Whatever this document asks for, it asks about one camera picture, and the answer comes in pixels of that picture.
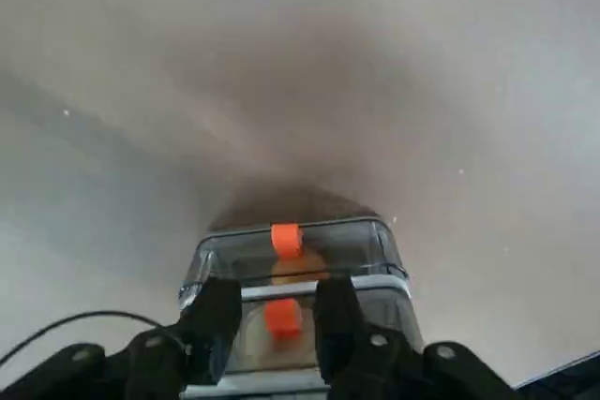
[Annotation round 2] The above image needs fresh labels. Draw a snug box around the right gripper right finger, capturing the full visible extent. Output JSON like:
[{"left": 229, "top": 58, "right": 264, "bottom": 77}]
[{"left": 312, "top": 276, "right": 531, "bottom": 400}]

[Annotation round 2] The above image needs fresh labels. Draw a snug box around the round beige pastry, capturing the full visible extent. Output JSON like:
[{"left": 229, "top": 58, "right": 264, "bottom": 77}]
[{"left": 241, "top": 301, "right": 320, "bottom": 366}]

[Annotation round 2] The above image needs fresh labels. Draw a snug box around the smoked drawer orange handle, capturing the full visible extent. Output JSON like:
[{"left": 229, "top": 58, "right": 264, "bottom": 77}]
[
  {"left": 180, "top": 277, "right": 426, "bottom": 376},
  {"left": 177, "top": 215, "right": 410, "bottom": 289}
]

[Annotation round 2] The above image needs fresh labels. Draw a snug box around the golden bread roll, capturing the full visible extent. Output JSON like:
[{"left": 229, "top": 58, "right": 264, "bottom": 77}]
[{"left": 270, "top": 249, "right": 329, "bottom": 285}]

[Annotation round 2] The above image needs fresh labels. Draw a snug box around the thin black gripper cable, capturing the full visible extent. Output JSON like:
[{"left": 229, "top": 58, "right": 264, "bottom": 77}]
[{"left": 0, "top": 309, "right": 160, "bottom": 368}]

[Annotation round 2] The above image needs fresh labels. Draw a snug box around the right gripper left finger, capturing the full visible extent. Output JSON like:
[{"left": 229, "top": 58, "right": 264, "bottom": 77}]
[{"left": 0, "top": 276, "right": 243, "bottom": 400}]

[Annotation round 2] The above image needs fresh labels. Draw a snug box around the aluminium table edge rail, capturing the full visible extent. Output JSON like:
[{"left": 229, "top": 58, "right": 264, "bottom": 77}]
[{"left": 514, "top": 358, "right": 600, "bottom": 400}]

